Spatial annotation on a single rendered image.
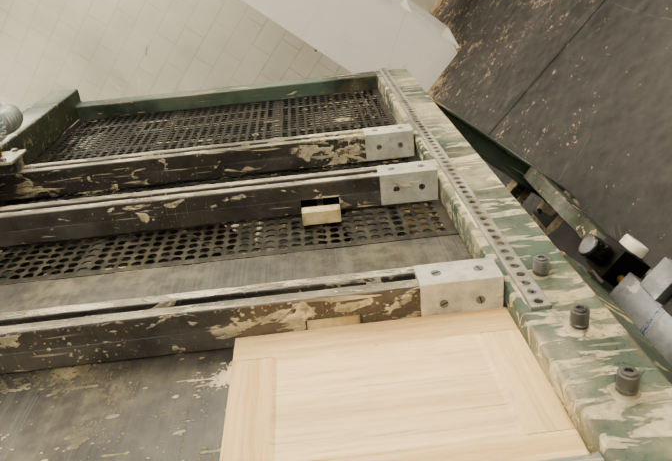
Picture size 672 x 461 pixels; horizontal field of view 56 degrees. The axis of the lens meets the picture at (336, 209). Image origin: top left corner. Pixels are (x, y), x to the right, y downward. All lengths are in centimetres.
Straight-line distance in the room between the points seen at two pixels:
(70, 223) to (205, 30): 489
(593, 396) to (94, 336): 68
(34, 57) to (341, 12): 332
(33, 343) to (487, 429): 65
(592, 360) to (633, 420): 10
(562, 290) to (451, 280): 16
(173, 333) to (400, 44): 391
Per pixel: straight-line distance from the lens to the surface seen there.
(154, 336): 99
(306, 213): 130
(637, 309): 105
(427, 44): 472
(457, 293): 96
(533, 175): 260
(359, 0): 461
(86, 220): 144
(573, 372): 84
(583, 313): 89
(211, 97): 239
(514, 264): 103
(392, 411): 82
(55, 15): 662
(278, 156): 163
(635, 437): 77
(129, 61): 651
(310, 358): 91
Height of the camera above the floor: 144
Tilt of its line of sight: 16 degrees down
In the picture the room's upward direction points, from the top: 60 degrees counter-clockwise
